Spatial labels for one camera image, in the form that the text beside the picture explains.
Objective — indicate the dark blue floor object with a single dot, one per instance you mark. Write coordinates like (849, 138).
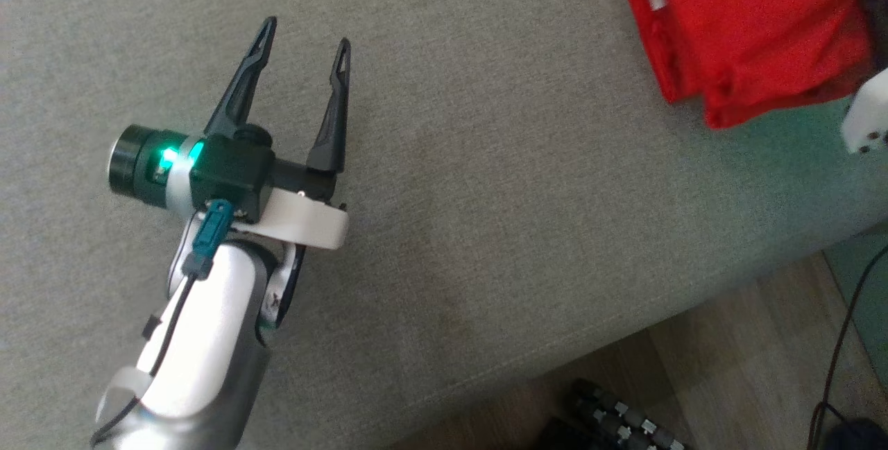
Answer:
(860, 436)

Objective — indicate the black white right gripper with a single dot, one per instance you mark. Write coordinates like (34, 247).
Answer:
(871, 120)

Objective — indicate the grey green rug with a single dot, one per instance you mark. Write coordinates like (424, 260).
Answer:
(871, 297)

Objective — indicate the black roller wheel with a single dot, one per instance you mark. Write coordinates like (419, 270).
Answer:
(603, 412)

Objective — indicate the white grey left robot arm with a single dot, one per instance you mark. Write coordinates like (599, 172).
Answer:
(208, 339)

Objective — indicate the red shirt with white sleeves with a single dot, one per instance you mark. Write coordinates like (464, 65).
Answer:
(749, 20)

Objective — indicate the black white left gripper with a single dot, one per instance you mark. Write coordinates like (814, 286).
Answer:
(229, 172)

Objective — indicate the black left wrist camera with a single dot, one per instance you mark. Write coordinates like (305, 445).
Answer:
(132, 162)

